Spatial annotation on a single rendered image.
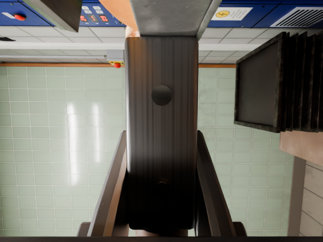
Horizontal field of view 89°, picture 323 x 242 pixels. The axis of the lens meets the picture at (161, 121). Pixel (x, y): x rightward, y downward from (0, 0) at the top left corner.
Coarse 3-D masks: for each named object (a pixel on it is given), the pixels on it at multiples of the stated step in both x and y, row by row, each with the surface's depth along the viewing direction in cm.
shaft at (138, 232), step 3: (138, 231) 9; (141, 231) 8; (144, 231) 8; (147, 231) 8; (177, 231) 8; (180, 231) 8; (183, 231) 8; (186, 231) 9; (138, 234) 9; (141, 234) 8; (144, 234) 8; (147, 234) 8; (150, 234) 8; (153, 234) 8; (156, 234) 8; (159, 234) 8; (162, 234) 8; (165, 234) 8; (168, 234) 8; (171, 234) 8; (174, 234) 8; (177, 234) 8; (180, 234) 8; (183, 234) 8; (186, 234) 9
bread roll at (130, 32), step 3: (126, 27) 16; (129, 27) 15; (126, 30) 16; (129, 30) 15; (132, 30) 15; (135, 30) 15; (126, 33) 16; (129, 33) 15; (132, 33) 15; (135, 33) 15; (138, 33) 15; (126, 36) 16; (129, 36) 16
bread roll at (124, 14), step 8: (104, 0) 8; (112, 0) 7; (120, 0) 7; (128, 0) 7; (112, 8) 8; (120, 8) 8; (128, 8) 7; (120, 16) 8; (128, 16) 8; (128, 24) 9; (136, 24) 9
